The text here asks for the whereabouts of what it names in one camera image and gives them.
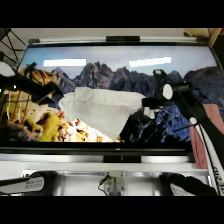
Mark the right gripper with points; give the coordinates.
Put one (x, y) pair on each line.
(152, 102)

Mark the white T-shirt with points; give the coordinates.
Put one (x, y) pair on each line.
(100, 108)

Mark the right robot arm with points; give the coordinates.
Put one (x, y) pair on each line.
(195, 108)

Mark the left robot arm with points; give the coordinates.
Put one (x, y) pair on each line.
(26, 85)

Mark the pink garment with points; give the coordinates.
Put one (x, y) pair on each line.
(200, 150)

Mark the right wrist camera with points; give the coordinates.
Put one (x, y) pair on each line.
(158, 74)

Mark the silver frame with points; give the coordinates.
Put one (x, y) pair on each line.
(80, 166)

